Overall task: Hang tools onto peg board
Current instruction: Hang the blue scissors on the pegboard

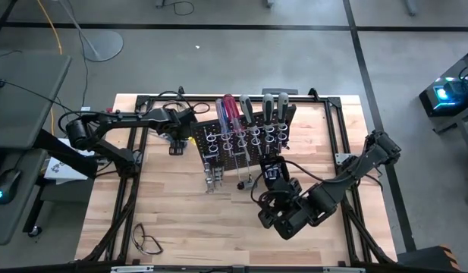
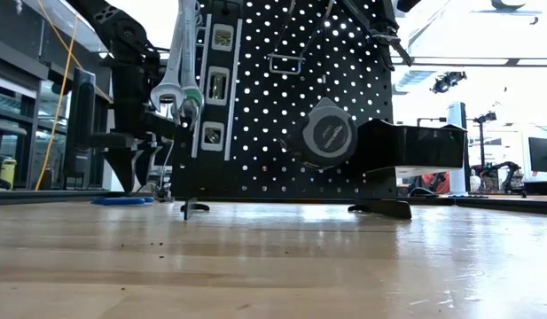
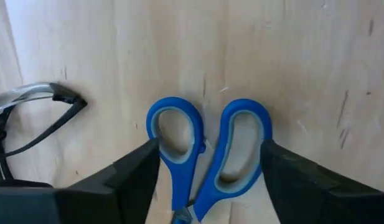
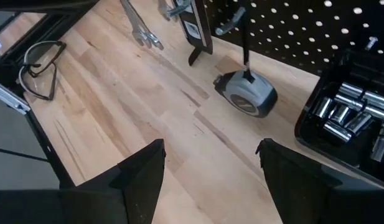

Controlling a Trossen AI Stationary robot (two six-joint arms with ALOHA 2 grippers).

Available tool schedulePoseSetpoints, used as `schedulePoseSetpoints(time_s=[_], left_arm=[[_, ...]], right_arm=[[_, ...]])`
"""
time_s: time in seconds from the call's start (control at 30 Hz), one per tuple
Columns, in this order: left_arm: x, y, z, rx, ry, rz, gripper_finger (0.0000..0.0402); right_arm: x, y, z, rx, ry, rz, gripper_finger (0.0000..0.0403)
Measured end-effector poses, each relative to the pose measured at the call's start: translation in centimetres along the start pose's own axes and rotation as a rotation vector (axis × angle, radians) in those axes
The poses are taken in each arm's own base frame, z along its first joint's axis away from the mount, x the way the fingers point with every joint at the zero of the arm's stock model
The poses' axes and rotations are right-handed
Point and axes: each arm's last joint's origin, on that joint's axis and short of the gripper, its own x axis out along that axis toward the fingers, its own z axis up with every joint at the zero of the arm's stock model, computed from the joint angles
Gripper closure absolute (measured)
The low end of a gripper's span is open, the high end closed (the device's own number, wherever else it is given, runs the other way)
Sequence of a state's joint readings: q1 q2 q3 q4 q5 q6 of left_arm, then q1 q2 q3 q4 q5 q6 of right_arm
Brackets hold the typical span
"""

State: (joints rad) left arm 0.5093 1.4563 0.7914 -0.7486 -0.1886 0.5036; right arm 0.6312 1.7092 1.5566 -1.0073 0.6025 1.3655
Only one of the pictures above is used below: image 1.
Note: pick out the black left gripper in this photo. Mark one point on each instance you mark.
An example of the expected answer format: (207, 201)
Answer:
(178, 125)

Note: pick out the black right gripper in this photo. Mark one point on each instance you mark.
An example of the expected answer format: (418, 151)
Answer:
(286, 220)

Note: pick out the black metal pegboard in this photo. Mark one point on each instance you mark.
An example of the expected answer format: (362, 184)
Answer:
(233, 159)

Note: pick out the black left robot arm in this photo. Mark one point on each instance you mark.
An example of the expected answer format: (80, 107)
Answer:
(104, 119)

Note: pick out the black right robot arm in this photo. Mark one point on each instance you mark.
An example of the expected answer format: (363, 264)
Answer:
(355, 170)

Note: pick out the silver double prong peg hook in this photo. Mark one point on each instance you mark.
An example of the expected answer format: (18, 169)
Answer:
(239, 167)
(207, 161)

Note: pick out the black plastic bin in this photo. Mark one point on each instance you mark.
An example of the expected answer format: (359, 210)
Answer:
(271, 182)

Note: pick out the small silver socket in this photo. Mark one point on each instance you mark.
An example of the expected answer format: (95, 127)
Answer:
(267, 172)
(272, 172)
(276, 171)

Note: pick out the red box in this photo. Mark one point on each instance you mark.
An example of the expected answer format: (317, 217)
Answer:
(109, 110)

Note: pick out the small white tag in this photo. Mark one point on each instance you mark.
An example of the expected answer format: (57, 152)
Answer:
(85, 109)

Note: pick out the white printed paper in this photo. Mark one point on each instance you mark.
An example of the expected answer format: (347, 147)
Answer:
(63, 172)

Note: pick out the yellow-black striped box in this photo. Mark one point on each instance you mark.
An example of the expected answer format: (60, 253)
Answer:
(427, 259)

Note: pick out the grey desk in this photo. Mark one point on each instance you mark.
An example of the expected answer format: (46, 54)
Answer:
(21, 113)

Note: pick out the black computer mouse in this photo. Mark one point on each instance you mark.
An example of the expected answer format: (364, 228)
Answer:
(6, 186)

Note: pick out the computer case with coloured lights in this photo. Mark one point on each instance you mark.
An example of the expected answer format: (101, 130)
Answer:
(446, 98)

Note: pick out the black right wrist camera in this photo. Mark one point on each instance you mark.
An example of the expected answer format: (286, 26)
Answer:
(294, 186)

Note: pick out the black aluminium table frame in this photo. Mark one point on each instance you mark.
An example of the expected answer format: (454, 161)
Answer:
(332, 99)

